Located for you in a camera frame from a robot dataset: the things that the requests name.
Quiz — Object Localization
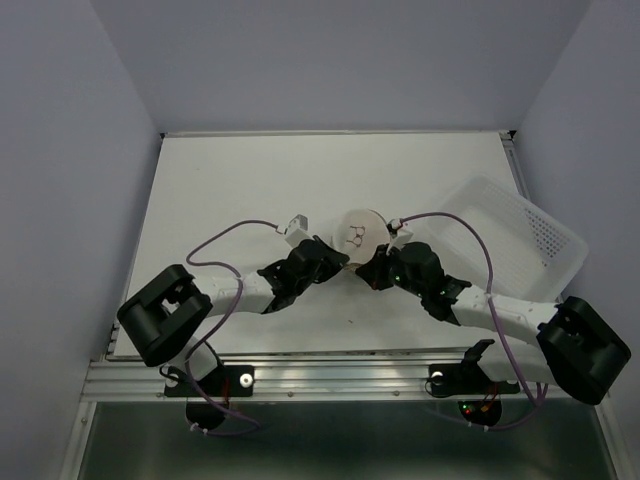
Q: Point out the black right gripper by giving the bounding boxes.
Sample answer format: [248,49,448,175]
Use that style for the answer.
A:
[353,242,425,298]

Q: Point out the white mesh laundry bag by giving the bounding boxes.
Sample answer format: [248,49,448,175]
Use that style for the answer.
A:
[330,209,390,271]

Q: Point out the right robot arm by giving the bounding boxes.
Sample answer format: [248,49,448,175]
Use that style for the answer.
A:
[355,242,631,405]

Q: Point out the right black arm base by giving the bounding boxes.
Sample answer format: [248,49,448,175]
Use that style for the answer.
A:
[424,339,520,430]

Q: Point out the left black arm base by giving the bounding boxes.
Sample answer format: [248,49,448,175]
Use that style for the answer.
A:
[158,365,260,437]

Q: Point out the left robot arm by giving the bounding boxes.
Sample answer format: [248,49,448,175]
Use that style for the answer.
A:
[117,236,349,394]

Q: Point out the white perforated plastic basket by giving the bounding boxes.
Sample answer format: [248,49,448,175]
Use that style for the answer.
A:
[425,175,588,302]

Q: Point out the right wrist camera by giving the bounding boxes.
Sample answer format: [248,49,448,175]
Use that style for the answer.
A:
[387,218,414,254]

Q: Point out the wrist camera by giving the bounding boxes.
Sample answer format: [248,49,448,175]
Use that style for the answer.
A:
[276,214,312,248]
[387,218,414,254]

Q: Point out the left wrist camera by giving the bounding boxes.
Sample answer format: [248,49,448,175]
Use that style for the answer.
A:
[276,214,312,248]

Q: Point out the aluminium mounting rail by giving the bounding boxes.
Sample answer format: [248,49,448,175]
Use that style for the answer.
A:
[82,349,609,401]

